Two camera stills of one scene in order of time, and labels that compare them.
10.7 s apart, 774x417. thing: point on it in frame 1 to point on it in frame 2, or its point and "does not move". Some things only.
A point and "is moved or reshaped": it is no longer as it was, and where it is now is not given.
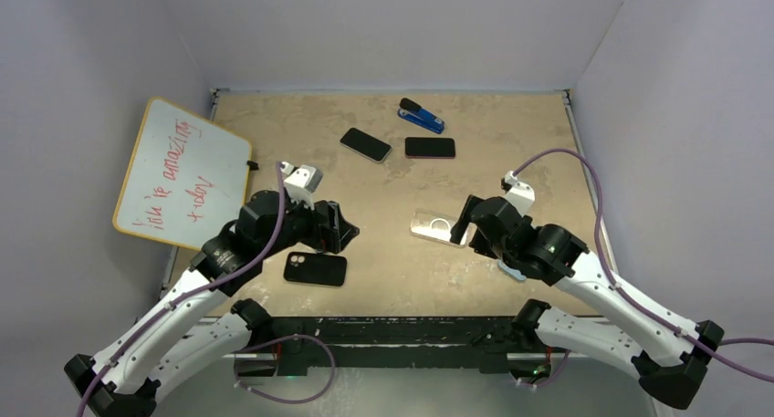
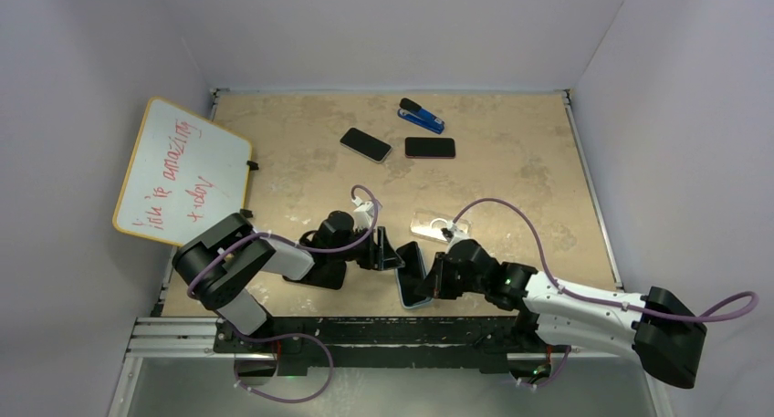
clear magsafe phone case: (437, 225) does not move
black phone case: (316, 268) does not move
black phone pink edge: (430, 147) does not move
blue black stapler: (413, 111) does not move
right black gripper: (458, 231) to (435, 285)
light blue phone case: (514, 274) is moved or reshaped
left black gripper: (322, 236) to (386, 257)
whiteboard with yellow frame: (185, 178) does not move
